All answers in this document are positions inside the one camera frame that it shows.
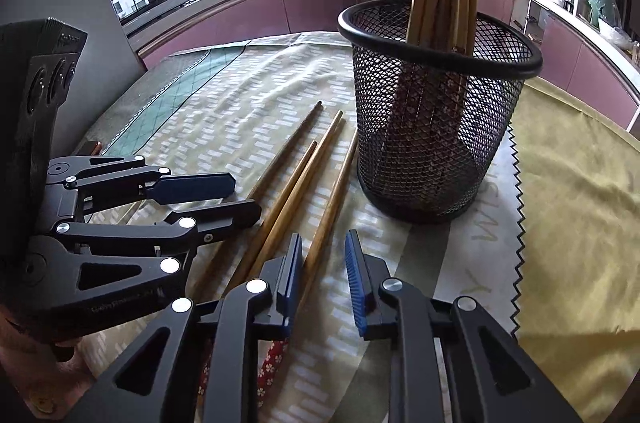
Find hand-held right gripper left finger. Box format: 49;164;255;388
65;232;306;423

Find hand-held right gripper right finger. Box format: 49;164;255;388
344;229;583;423

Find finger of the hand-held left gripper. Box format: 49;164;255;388
47;154;237;211
50;199;262;311

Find wooden chopstick floral end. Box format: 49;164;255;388
245;110;346;284
255;129;360;411
220;141;319;299
190;101;323;301

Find black mesh utensil holder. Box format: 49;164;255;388
337;0;543;224

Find patterned patchwork tablecloth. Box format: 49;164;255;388
75;30;531;423

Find pink base cabinets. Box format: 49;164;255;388
477;0;640;129
137;0;378;69

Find yellow cloth zigzag edge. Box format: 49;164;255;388
507;76;640;419

